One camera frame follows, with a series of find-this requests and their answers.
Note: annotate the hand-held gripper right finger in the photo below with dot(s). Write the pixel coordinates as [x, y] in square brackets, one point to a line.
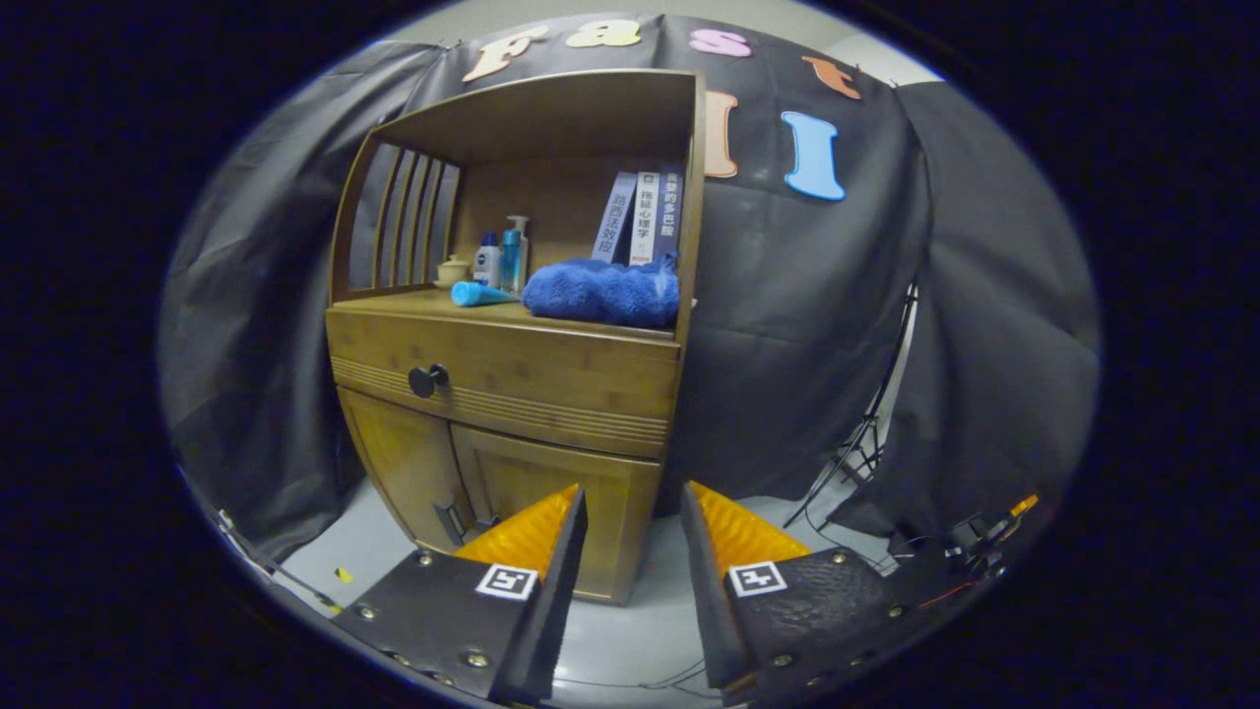
[709, 611]

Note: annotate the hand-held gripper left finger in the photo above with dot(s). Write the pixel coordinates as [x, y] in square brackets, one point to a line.
[556, 611]

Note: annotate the wooden drawer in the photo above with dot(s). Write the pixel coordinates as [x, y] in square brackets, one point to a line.
[551, 369]

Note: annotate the black drawer knob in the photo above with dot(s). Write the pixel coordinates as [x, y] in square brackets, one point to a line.
[426, 380]

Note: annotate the blue and white tube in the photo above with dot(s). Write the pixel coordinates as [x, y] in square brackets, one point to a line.
[477, 293]

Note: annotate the wooden cabinet door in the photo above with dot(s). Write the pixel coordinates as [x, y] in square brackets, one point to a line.
[404, 463]
[620, 502]

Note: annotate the wooden countertop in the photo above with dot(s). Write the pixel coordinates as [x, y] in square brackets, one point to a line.
[394, 298]

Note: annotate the wooden cabinet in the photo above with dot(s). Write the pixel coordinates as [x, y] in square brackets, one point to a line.
[551, 118]

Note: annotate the black light stand tripod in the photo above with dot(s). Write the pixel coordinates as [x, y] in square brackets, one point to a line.
[866, 423]

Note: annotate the black and orange gripper device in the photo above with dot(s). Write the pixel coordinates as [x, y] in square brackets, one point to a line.
[975, 537]

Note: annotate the blue towel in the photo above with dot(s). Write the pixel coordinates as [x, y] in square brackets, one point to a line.
[605, 290]

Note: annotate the black backdrop cloth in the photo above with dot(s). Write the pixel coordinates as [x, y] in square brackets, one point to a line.
[807, 295]

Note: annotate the cream lidded teacup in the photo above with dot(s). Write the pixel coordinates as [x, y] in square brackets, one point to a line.
[454, 270]

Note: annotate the white bottle with blue cap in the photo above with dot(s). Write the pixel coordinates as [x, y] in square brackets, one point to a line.
[486, 261]

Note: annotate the blue pump bottle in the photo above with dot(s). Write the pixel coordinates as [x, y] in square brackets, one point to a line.
[512, 256]

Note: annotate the grey book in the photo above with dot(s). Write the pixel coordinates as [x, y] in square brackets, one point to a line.
[615, 222]

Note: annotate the white spine book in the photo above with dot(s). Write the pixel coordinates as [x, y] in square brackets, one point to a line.
[645, 217]

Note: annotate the dark blue book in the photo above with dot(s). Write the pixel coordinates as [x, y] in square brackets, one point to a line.
[669, 212]

